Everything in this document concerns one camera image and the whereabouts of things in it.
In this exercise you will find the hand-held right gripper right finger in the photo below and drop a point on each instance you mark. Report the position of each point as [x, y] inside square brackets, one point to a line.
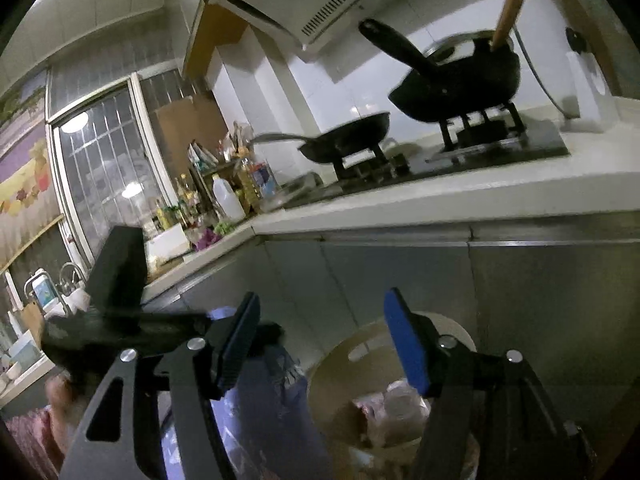
[405, 345]

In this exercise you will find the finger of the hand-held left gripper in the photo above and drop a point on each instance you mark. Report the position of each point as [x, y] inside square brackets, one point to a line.
[175, 327]

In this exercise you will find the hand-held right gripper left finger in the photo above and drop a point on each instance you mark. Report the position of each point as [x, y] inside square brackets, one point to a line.
[240, 345]

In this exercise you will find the beige round trash bin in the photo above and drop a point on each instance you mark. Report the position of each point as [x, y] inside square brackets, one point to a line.
[340, 375]

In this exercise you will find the blue plastic bag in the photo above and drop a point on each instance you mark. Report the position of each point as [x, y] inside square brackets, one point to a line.
[280, 410]

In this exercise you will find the steel faucet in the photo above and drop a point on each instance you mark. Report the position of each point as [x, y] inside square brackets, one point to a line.
[72, 275]

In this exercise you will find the crumpled clear plastic bag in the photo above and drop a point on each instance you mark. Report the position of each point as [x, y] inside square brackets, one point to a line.
[400, 405]

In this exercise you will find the purple plastic bag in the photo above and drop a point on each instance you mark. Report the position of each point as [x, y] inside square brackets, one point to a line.
[205, 240]

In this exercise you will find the barred window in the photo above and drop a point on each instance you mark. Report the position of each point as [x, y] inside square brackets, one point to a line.
[105, 160]

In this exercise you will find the white plastic jug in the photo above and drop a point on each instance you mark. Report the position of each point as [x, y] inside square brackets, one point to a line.
[229, 202]

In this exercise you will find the yellow oil bottle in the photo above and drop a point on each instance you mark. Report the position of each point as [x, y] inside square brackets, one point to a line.
[247, 185]

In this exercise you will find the brown cardboard sheet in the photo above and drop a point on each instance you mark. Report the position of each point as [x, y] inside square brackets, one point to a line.
[190, 130]

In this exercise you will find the blue label bottle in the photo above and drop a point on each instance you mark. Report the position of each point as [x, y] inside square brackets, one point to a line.
[265, 182]

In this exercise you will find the black frying pan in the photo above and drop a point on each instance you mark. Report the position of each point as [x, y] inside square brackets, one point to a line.
[350, 135]

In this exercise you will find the black gas stove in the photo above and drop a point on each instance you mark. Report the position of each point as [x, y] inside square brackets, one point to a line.
[500, 145]

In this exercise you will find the black wok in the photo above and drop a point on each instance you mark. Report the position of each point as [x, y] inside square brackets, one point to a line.
[460, 85]

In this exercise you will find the wall poster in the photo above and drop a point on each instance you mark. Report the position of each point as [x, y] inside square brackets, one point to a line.
[25, 170]

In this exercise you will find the brown wooden wall cabinet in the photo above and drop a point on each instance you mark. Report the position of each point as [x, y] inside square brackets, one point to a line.
[215, 40]

